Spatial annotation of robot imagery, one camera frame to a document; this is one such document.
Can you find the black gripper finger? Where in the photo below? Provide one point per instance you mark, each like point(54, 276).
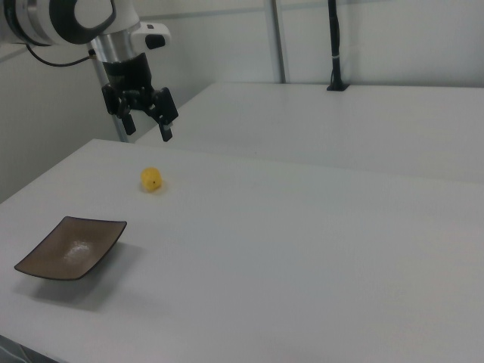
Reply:
point(129, 123)
point(166, 107)

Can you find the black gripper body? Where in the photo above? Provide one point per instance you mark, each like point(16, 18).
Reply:
point(126, 73)

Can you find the yellow lemon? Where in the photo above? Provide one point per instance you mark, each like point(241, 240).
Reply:
point(151, 180)

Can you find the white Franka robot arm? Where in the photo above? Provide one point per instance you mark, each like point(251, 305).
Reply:
point(38, 19)

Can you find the brown square ceramic plate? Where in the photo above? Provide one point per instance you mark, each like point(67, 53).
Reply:
point(72, 247)

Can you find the white laminate table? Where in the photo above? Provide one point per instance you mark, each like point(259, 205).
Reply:
point(321, 125)

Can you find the slanted aluminium frame post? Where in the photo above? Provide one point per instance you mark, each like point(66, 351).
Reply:
point(118, 130)

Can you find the grey vertical wall post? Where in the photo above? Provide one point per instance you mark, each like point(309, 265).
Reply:
point(280, 38)

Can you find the tall black camera stand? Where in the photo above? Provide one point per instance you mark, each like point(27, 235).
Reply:
point(334, 38)

